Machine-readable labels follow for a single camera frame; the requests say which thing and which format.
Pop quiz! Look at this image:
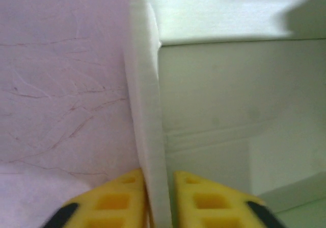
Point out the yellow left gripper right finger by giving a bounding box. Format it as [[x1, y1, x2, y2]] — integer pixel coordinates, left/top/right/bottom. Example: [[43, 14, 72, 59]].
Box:
[[173, 171, 285, 228]]

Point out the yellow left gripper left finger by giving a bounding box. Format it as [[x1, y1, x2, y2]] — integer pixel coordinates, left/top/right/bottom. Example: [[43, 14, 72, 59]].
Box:
[[44, 168, 148, 228]]

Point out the light green paper box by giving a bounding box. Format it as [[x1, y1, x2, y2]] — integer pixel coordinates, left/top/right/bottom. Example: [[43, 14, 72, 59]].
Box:
[[123, 0, 326, 228]]

